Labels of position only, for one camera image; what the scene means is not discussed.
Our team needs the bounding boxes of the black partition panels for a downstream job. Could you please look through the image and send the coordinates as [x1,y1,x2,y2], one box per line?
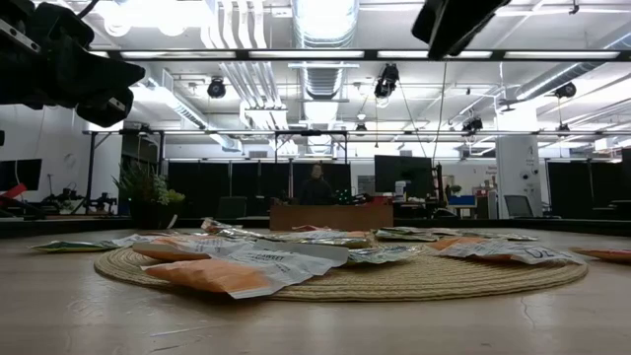
[546,160,631,222]
[167,160,353,220]

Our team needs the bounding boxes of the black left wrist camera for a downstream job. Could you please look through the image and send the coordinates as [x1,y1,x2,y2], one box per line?
[27,1,96,50]

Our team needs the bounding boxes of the round woven straw placemat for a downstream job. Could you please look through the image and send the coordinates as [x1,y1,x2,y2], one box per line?
[93,227,590,304]

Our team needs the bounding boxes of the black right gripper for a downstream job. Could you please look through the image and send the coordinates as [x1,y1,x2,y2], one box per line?
[411,0,512,61]

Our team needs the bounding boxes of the silver ventilation duct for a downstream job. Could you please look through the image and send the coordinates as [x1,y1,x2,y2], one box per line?
[290,0,362,103]

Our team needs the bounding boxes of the orange black tea packet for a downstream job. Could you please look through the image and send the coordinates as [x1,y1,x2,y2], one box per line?
[569,246,631,264]
[200,217,245,236]
[373,226,448,243]

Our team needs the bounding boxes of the grey office chair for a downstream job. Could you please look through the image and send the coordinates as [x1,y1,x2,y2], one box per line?
[503,194,536,220]

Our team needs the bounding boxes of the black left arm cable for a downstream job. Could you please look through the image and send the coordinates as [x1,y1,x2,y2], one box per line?
[77,0,101,20]

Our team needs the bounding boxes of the red object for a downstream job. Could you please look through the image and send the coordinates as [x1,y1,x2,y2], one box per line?
[0,182,29,201]

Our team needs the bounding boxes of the wooden three-compartment box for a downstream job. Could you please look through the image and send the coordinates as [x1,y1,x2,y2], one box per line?
[269,203,394,232]

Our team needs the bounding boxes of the white building column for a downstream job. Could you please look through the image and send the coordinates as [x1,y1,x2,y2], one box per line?
[495,133,541,219]

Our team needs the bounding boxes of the small dark computer monitor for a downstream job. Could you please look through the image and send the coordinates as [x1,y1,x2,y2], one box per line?
[0,158,43,192]

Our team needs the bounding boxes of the dark green office chair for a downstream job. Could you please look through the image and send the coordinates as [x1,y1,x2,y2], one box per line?
[216,195,248,220]

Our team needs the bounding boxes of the black background rig frame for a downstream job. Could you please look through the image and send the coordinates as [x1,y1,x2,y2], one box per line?
[82,127,631,216]

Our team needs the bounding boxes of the black beam with light strips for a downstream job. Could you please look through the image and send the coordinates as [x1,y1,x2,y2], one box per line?
[88,47,631,62]

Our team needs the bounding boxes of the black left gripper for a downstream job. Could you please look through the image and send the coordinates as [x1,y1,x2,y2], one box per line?
[0,19,147,128]

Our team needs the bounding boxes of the large dark display screen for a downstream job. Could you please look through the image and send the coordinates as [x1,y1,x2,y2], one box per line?
[374,154,435,201]

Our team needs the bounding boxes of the pink orange tea packet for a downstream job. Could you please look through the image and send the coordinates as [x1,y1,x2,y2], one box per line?
[433,228,487,239]

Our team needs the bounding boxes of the spiky green plant dark pot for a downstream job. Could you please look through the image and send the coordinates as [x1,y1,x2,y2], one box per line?
[111,158,186,230]

